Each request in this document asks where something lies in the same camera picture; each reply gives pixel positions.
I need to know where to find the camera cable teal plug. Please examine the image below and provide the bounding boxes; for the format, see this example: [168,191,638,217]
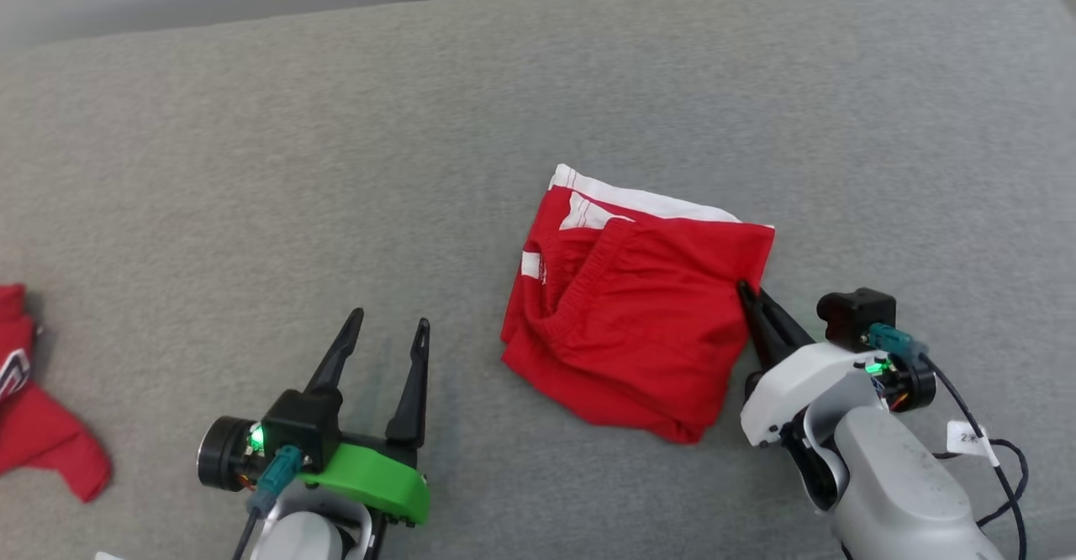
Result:
[230,446,304,560]
[865,322,1031,560]

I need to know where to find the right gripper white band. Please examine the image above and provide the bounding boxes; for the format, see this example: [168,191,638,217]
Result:
[736,280,938,460]

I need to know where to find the grey fabric sofa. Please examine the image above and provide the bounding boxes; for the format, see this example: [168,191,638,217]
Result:
[0,0,1076,560]

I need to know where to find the red shirt white sleeves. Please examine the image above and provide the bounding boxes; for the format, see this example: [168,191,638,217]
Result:
[0,283,113,505]

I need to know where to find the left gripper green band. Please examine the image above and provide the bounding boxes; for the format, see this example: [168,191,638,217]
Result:
[197,307,432,560]

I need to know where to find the right camera cable teal plug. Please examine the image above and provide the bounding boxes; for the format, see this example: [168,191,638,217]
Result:
[865,322,1031,560]

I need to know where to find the red shorts white trim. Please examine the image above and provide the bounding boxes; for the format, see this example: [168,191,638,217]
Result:
[500,163,777,446]

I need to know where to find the white cable label tag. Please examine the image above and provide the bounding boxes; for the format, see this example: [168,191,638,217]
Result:
[946,419,1002,468]

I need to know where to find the left camera cable teal plug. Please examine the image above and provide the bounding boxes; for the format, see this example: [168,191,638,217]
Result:
[230,446,304,560]

